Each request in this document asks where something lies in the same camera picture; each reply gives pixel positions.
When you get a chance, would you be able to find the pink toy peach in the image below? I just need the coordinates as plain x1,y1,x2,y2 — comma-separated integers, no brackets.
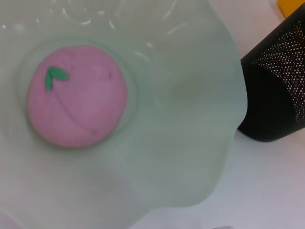
26,44,129,148

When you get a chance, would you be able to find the green translucent fruit bowl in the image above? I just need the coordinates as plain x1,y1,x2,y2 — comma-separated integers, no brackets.
0,0,246,229

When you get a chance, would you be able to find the black mesh pen holder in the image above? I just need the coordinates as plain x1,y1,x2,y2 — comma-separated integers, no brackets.
237,2,305,143

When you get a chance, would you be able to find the yellow plastic bin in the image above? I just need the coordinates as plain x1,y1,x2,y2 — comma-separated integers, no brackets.
277,0,305,19

